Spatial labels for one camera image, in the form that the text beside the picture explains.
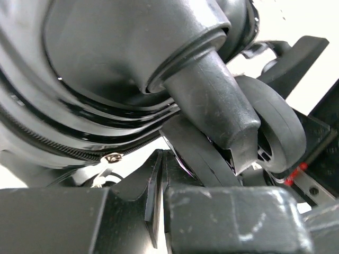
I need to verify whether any black white space suitcase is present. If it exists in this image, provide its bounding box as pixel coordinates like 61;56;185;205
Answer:
1;1;307;187

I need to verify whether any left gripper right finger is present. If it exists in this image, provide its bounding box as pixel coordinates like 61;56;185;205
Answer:
162;151;314;253

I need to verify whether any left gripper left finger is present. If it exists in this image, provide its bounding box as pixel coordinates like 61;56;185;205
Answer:
1;150;162;253

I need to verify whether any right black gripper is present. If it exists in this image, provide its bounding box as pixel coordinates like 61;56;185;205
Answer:
254;35;339;207

